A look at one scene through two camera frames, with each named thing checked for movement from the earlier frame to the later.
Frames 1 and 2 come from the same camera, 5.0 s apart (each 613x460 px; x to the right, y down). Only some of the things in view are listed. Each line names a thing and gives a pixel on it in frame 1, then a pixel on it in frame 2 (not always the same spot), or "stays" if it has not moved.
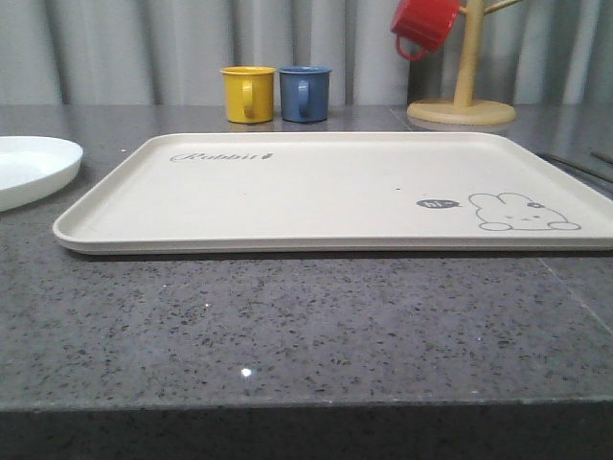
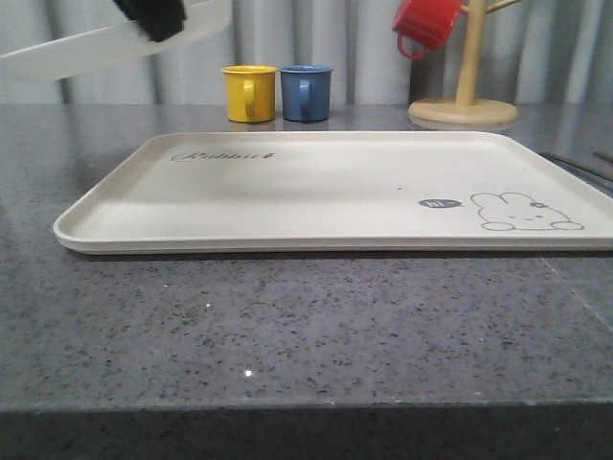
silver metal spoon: [603, 156] stays
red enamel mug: [424, 22] stays
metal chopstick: [576, 167] stays
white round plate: [33, 168] to [203, 18]
